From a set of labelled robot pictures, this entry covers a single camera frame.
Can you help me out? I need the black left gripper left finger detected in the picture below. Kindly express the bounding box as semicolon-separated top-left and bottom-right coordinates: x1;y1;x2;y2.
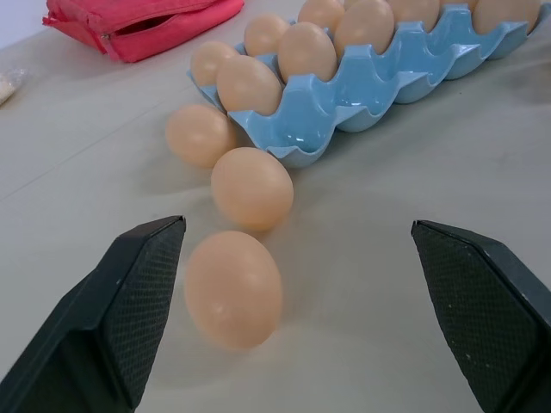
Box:
0;214;188;413

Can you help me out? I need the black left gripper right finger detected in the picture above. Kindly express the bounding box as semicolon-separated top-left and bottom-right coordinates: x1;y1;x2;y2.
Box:
410;219;551;413

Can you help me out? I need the blue egg tray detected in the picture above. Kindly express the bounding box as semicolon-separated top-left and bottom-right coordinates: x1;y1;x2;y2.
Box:
185;3;551;170

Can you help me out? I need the beige egg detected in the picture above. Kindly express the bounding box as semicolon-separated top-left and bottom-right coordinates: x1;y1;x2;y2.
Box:
277;22;338;83
210;146;295;231
386;0;442;34
334;0;396;59
472;0;542;35
164;103;238;170
215;54;284;115
244;13;291;58
183;230;284;350
297;0;345;37
189;40;238;88

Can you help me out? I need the white crumpled cloth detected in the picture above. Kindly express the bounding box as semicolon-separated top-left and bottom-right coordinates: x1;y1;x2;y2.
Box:
0;68;29;107

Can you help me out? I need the red fabric zipper pouch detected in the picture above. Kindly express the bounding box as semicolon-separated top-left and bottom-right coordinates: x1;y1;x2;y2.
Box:
41;0;245;64

